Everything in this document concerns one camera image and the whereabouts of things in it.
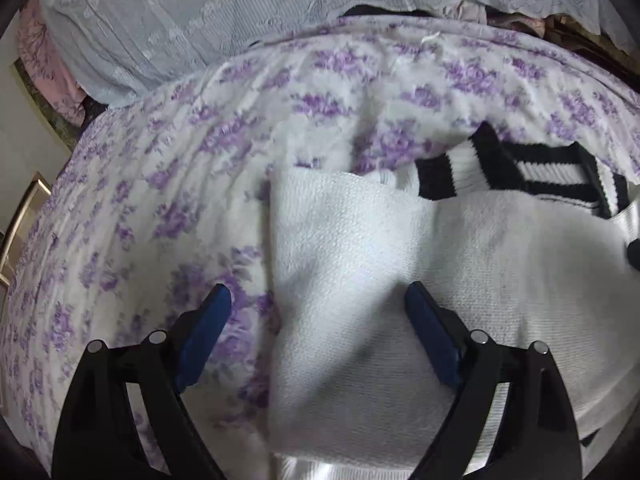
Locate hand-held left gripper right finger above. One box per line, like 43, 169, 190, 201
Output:
404, 281, 585, 480

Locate purple floral bed sheet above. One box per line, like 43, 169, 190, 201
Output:
0, 12, 640, 480

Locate light blue lace cloth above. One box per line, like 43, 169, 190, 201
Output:
37, 0, 608, 108

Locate pink garment with zipper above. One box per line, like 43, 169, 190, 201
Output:
442, 0, 548, 36

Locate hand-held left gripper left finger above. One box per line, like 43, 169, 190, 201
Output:
50, 284, 233, 480

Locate dark brown striped cloth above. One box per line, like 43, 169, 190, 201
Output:
542, 10, 640, 78

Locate white sweater with black stripes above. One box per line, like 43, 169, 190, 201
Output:
260, 122, 640, 480

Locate wooden frame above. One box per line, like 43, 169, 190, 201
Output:
0, 172, 51, 291

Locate pink floral cloth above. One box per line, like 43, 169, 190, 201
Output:
17, 0, 88, 126

